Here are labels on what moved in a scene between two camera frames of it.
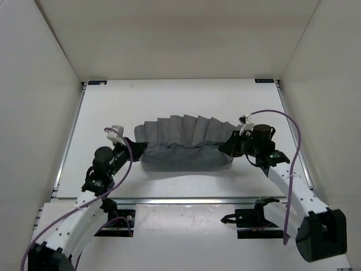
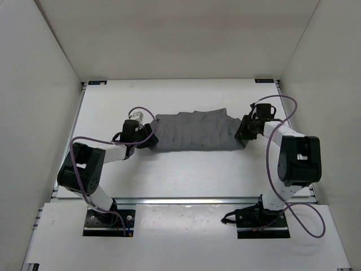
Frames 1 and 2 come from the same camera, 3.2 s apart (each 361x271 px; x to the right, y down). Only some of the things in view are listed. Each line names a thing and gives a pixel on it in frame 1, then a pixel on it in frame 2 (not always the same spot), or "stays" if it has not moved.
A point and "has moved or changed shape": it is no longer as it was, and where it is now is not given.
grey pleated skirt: [183, 143] has moved or changed shape
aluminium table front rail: [176, 201] stays
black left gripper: [137, 148] to [152, 140]
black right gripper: [230, 147] to [242, 133]
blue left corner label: [97, 82] stays
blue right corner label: [264, 81] stays
